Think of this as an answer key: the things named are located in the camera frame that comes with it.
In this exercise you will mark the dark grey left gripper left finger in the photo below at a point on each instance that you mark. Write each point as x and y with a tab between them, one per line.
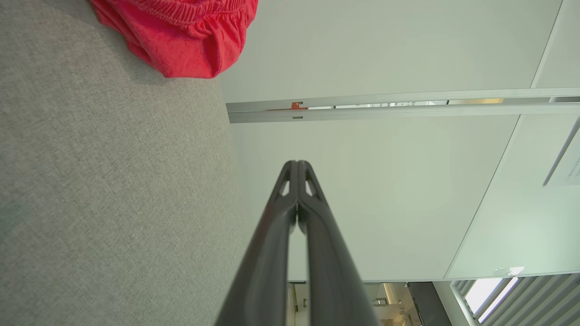
263	271

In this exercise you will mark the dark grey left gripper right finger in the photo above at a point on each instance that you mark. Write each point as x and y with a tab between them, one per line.
331	271

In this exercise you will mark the red shorts with white trim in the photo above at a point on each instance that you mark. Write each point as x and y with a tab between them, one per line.
181	40

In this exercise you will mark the orange clip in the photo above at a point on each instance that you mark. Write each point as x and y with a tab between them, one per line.
297	106

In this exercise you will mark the grey window blind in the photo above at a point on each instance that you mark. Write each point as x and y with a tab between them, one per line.
543	303

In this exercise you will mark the aluminium partition rail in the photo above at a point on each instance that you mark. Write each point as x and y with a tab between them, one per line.
362	113

